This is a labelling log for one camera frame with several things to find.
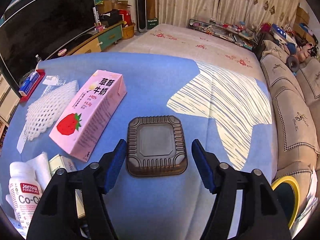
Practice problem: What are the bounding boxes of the paper stack on sofa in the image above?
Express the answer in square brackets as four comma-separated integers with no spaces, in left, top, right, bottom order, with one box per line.
[290,168,319,239]

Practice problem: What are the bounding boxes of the white tissue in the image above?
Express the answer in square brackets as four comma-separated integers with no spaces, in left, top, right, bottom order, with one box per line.
[26,152,52,192]

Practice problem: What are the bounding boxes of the brown plastic tray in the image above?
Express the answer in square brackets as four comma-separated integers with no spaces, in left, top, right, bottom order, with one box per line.
[126,115,188,178]

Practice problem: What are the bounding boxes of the beige curtains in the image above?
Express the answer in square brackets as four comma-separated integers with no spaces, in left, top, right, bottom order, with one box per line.
[155,0,300,30]

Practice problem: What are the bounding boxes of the beige sofa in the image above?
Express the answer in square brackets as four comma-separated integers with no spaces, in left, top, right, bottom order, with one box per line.
[258,39,320,205]

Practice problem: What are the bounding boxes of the low cluttered shelf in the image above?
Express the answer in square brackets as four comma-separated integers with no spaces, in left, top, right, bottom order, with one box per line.
[188,18,257,51]

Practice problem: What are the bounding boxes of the blue tablecloth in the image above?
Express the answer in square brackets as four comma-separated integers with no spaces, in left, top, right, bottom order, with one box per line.
[1,53,285,239]

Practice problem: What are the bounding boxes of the white supplement bottle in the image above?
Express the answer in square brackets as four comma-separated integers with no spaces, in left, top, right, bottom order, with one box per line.
[9,161,42,233]

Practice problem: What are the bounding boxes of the black donut cushion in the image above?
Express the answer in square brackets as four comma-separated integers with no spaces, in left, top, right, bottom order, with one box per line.
[286,55,300,72]

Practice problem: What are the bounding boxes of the yellow rimmed trash bin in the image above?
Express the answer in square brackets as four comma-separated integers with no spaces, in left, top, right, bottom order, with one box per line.
[271,176,300,229]

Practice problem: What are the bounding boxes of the black tower fan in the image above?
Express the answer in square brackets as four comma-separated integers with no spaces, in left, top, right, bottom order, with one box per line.
[136,0,147,33]

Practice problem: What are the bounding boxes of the stuffed toy pile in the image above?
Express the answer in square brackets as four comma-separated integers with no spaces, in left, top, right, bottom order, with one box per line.
[254,24,319,63]

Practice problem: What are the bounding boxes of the floral bed sheet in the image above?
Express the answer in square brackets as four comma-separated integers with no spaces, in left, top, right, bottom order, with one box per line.
[121,24,266,83]

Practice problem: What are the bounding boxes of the black television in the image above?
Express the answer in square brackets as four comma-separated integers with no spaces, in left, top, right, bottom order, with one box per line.
[1,0,94,93]

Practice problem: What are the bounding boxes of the small beige carton box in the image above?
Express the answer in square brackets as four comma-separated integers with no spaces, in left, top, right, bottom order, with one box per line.
[48,154,87,219]

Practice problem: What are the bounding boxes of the tv cabinet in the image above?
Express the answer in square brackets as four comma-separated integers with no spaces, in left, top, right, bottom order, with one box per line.
[66,21,123,56]

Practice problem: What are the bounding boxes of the white foam net sleeve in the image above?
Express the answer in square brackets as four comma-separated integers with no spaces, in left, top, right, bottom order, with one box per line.
[17,80,79,153]

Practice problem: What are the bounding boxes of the pink strawberry milk carton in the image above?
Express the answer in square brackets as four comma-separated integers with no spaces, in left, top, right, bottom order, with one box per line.
[49,70,127,162]

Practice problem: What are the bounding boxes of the red blue box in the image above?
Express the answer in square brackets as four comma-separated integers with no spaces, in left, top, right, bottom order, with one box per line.
[18,69,45,103]

